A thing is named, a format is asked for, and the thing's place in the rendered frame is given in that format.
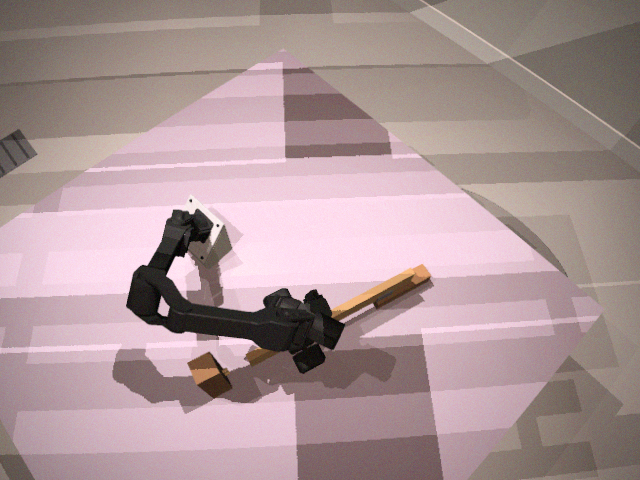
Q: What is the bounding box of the brown wooden rail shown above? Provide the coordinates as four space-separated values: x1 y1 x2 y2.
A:
246 268 415 367

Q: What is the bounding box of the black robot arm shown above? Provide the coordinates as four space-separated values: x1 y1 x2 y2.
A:
126 208 345 352

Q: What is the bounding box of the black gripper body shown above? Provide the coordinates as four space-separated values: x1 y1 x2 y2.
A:
263 288 326 374

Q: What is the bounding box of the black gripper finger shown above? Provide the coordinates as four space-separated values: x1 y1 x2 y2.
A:
288 341 314 355

